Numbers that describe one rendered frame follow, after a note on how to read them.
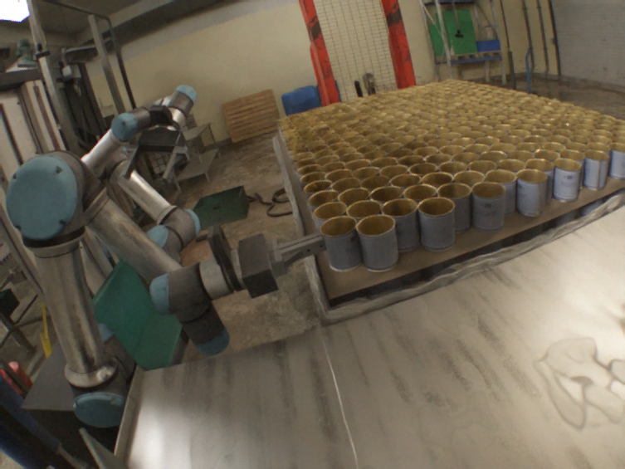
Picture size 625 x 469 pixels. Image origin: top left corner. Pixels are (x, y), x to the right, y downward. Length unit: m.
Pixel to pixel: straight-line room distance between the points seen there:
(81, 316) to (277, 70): 9.12
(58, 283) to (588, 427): 0.76
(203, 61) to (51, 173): 9.15
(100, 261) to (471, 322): 1.03
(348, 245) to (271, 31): 9.12
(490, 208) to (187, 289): 0.57
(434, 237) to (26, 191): 0.67
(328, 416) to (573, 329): 0.38
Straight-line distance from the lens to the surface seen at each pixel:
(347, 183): 0.80
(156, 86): 9.88
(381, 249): 0.58
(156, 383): 0.63
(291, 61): 9.53
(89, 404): 0.71
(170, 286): 0.61
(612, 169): 1.01
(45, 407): 1.30
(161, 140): 0.96
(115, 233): 0.69
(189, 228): 1.27
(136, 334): 1.15
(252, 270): 0.55
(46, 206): 0.53
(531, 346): 0.52
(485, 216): 0.67
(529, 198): 0.74
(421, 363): 0.49
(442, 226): 0.61
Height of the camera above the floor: 1.47
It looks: 28 degrees down
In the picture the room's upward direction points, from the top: 16 degrees counter-clockwise
